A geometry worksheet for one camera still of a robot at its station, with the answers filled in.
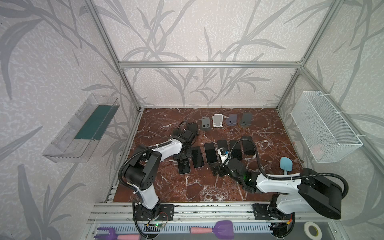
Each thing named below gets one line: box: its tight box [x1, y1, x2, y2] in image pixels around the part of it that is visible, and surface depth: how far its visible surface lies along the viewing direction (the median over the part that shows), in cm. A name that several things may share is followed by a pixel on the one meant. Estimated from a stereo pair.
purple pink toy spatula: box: [190, 220, 235, 240], surface depth 70 cm
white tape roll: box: [303, 221, 323, 240], surface depth 70 cm
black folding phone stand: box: [187, 123, 199, 134], surface depth 104 cm
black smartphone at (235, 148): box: [229, 140, 243, 160], surface depth 100 cm
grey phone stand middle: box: [201, 116, 211, 129], surface depth 107 cm
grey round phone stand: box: [226, 113, 237, 127], surface depth 110 cm
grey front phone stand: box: [240, 112, 252, 128], surface depth 108 cm
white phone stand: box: [212, 114, 223, 128], surface depth 110 cm
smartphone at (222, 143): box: [217, 139, 228, 150], surface depth 102 cm
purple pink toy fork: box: [93, 227, 142, 240], surface depth 69 cm
